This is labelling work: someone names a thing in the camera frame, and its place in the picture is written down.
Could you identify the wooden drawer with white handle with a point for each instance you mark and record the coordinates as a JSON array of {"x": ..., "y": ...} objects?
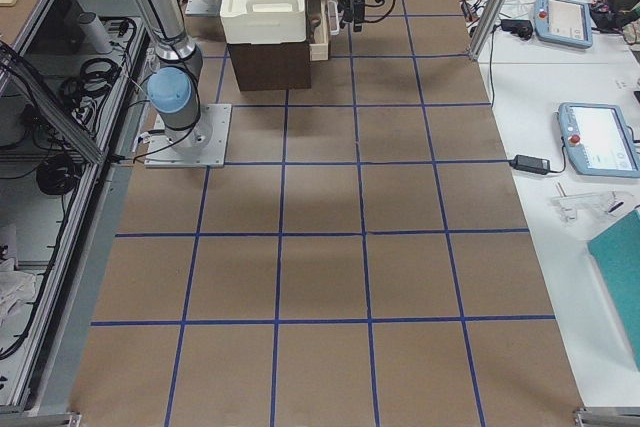
[{"x": 320, "y": 42}]

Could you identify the grey orange scissors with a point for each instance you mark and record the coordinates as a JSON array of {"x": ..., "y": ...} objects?
[{"x": 314, "y": 23}]

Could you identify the dark brown drawer cabinet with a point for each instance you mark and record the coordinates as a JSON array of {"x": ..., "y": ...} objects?
[{"x": 265, "y": 67}]

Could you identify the white plastic tray box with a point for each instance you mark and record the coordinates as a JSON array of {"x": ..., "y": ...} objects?
[{"x": 263, "y": 21}]

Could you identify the far teach pendant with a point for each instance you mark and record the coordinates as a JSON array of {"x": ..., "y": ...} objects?
[{"x": 563, "y": 22}]

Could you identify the teach pendant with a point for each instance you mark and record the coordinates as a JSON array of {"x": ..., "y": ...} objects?
[
  {"x": 563, "y": 22},
  {"x": 597, "y": 140}
]

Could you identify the black power adapter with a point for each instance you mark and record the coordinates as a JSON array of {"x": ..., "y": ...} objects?
[{"x": 536, "y": 165}]

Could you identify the grey cylinder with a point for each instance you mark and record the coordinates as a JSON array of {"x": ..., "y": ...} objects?
[{"x": 95, "y": 32}]

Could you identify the near teach pendant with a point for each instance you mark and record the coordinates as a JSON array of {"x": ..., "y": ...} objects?
[{"x": 597, "y": 140}]

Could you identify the clear acrylic parts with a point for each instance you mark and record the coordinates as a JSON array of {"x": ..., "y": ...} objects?
[{"x": 602, "y": 205}]

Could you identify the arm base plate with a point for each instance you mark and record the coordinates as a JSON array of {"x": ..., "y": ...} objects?
[{"x": 205, "y": 146}]

